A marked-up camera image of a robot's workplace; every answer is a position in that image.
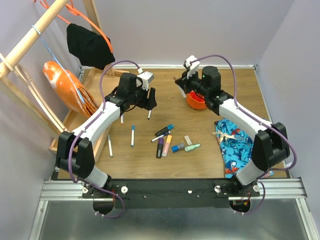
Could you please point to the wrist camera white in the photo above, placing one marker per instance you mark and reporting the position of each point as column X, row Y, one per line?
column 191, row 65
column 144, row 79

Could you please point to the purple cap black highlighter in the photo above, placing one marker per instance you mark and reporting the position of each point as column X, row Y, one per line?
column 160, row 145

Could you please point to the aluminium rail frame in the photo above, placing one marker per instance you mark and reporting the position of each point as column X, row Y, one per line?
column 276, row 188

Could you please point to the orange round organizer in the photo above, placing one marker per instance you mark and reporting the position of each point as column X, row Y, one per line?
column 195, row 101

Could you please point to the black cap white marker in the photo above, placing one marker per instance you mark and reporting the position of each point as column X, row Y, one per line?
column 110, row 146

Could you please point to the orange tie-dye cloth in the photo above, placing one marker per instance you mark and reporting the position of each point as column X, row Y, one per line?
column 70, row 90

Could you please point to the orange hanger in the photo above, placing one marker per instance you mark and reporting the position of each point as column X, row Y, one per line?
column 90, row 16

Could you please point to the yellow cap pink highlighter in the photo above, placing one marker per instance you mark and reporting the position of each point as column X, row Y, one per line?
column 166, row 146

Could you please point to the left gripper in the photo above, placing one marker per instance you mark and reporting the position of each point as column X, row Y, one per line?
column 147, row 103

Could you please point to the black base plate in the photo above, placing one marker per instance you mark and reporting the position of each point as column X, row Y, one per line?
column 169, row 193

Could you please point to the small beige eraser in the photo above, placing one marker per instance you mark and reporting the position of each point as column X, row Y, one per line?
column 187, row 139

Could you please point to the brown cap white marker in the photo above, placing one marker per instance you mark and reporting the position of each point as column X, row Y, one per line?
column 182, row 93

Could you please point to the pink cap white marker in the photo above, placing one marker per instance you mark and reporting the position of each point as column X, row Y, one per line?
column 122, row 120

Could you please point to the purple cap white marker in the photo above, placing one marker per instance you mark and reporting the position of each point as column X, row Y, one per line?
column 149, row 114

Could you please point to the black cloth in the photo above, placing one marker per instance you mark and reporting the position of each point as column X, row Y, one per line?
column 89, row 47

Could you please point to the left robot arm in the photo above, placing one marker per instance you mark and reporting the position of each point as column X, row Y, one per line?
column 75, row 149

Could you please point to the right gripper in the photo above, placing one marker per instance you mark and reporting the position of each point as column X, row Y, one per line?
column 184, row 82

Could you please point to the blue cap white marker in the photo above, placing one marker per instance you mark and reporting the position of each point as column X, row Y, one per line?
column 132, row 140

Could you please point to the green highlighter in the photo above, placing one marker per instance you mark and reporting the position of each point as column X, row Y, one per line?
column 192, row 147

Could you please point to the blue cap grey glue stick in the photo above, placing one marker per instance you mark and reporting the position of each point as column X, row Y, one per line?
column 177, row 147

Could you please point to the blue cap black highlighter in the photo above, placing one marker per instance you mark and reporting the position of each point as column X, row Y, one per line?
column 164, row 130

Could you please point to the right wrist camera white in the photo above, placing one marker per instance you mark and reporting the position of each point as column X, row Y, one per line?
column 191, row 65

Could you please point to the white marker thin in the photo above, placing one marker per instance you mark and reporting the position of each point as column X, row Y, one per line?
column 161, row 136

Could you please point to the blue shark print shorts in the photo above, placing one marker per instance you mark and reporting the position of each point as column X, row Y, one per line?
column 235, row 146

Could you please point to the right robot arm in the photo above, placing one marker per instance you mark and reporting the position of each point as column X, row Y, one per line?
column 270, row 141

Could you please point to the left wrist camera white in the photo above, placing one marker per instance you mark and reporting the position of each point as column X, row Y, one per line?
column 144, row 79

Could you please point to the wooden clothes rack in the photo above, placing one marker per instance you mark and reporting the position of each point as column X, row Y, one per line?
column 45, row 117

